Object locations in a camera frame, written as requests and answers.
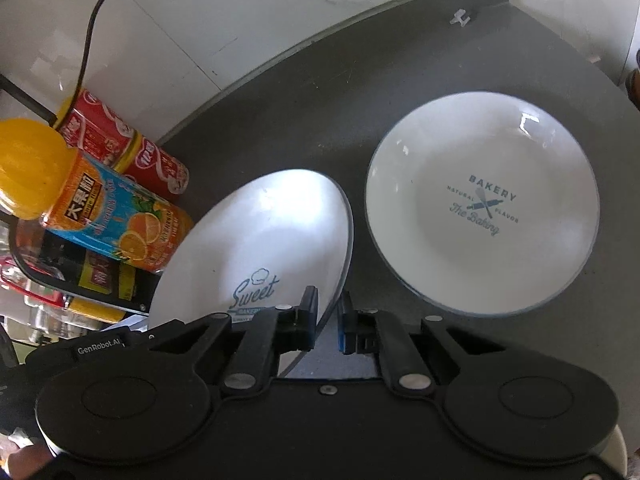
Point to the orange juice bottle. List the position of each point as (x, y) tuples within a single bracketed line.
[(77, 198)]

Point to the white plate Bakery print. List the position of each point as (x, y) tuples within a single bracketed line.
[(482, 204)]

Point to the black wire spice rack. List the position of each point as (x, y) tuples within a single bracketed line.
[(35, 167)]

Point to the red drink can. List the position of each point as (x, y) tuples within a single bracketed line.
[(90, 125)]

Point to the black handheld gripper handle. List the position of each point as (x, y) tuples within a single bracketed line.
[(103, 389)]

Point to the white plate Sweet print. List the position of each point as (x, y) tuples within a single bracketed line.
[(260, 247)]

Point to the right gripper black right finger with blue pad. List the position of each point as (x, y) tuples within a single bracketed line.
[(382, 335)]

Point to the dark soy sauce bottle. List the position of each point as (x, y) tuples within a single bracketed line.
[(76, 271)]

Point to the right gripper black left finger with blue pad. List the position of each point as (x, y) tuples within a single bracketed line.
[(271, 333)]

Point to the person's hand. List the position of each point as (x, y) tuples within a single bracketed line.
[(21, 457)]

